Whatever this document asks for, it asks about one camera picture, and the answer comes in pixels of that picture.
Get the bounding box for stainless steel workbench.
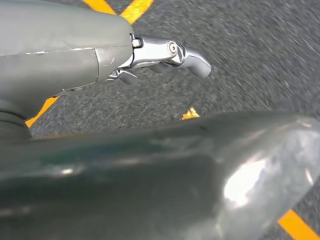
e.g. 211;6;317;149
0;111;320;240

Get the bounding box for yellow floor tape square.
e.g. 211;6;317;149
25;0;320;240

